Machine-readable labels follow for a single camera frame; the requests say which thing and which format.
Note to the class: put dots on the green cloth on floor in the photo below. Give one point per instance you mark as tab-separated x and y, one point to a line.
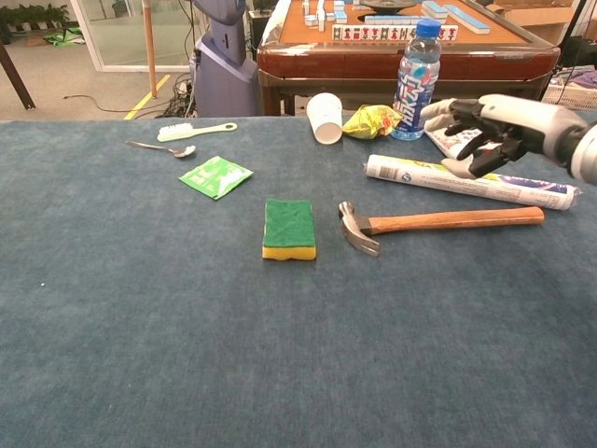
65	38

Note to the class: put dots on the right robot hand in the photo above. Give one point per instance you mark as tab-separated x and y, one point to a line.
527	121

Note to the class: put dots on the black slanted table leg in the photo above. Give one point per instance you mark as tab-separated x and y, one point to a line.
16	74

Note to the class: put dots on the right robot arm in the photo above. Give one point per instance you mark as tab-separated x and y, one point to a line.
587	154

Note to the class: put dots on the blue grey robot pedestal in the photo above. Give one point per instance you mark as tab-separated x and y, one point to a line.
224	79

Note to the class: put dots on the white wrapped bag roll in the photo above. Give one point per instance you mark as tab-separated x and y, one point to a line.
410	175

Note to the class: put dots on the green sachet packet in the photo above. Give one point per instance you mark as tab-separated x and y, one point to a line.
214	177

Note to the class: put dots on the white framed glass partition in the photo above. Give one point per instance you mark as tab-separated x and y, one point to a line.
121	60

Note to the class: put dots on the face-up mahjong tile row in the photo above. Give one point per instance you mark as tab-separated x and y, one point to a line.
373	32

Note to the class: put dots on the white toothpaste tube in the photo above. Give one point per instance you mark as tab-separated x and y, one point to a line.
442	144

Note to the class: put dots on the blue table cloth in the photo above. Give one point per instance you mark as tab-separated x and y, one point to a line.
140	326

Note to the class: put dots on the cardboard box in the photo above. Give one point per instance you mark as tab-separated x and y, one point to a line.
536	16

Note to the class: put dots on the white plastic basket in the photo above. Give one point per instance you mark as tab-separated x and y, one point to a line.
578	95

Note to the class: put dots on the brown mahjong table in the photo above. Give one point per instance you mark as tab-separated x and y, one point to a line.
364	63

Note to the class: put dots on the metal spoon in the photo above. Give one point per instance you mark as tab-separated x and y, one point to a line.
184	150

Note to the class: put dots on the crumpled yellow snack bag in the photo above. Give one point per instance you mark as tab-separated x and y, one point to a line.
368	122

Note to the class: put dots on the blue cap drink bottle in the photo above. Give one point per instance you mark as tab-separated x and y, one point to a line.
415	84

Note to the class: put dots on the printed flat card box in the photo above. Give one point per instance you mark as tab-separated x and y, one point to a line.
468	136

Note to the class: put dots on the potted green plants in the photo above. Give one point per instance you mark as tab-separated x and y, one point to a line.
32	14

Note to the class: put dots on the pale green scrub brush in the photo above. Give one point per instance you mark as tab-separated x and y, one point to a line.
175	133

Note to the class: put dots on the green and yellow sponge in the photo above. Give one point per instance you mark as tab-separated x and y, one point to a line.
289	224

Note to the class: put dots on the wooden pole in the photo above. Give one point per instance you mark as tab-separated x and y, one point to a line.
149	46

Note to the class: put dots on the white paper cup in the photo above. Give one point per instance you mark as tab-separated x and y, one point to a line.
324	116

